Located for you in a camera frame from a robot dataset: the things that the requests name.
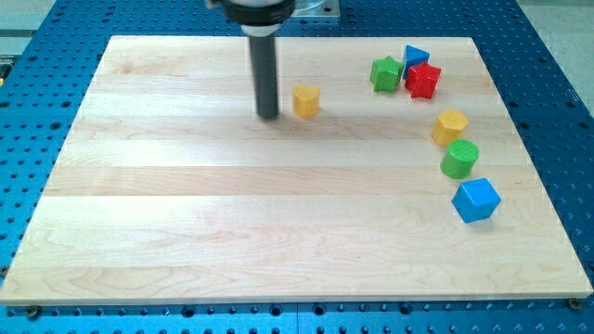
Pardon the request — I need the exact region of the yellow heart block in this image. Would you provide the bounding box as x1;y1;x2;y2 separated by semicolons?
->
292;84;321;119

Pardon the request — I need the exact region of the yellow hexagon block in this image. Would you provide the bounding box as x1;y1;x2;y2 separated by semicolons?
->
431;109;470;147

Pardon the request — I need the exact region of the blue triangle block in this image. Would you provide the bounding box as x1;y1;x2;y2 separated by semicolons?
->
402;45;431;79

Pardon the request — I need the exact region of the green cylinder block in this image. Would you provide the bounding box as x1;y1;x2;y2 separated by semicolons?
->
440;139;480;179

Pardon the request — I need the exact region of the green star block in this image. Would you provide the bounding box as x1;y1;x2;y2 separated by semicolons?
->
369;56;404;94

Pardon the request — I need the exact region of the blue cube block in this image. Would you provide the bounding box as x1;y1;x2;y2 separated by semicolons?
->
452;178;501;224

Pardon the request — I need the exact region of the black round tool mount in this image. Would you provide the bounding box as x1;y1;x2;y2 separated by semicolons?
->
205;0;296;37

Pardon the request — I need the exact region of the red star block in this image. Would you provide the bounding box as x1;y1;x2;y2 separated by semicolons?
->
405;62;442;99

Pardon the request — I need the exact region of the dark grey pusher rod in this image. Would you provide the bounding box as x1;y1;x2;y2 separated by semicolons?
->
248;34;279;120

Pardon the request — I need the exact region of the light wooden board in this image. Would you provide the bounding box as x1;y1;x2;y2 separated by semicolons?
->
1;36;592;305

